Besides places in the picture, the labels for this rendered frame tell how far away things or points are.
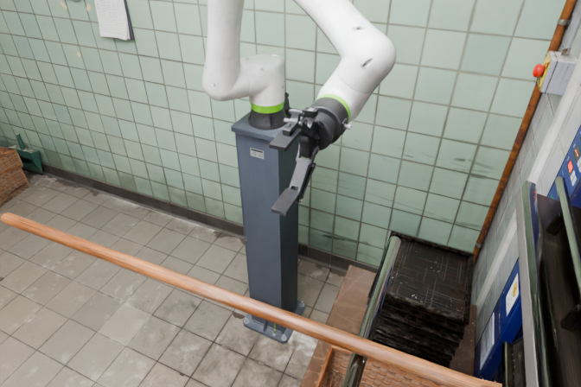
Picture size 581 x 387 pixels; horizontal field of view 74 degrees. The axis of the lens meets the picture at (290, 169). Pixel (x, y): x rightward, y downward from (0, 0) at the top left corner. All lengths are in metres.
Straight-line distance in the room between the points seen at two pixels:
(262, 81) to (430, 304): 0.88
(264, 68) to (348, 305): 0.95
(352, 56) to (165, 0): 1.49
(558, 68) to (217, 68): 1.00
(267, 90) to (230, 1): 0.37
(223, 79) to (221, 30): 0.17
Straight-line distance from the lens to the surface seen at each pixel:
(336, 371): 1.45
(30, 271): 2.96
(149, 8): 2.30
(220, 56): 1.23
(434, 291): 1.33
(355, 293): 1.67
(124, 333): 2.40
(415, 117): 1.84
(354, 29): 0.89
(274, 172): 1.48
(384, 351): 0.80
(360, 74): 0.86
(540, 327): 0.62
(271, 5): 1.89
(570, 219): 0.76
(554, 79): 1.40
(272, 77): 1.36
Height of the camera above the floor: 1.88
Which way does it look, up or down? 34 degrees down
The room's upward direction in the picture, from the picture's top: straight up
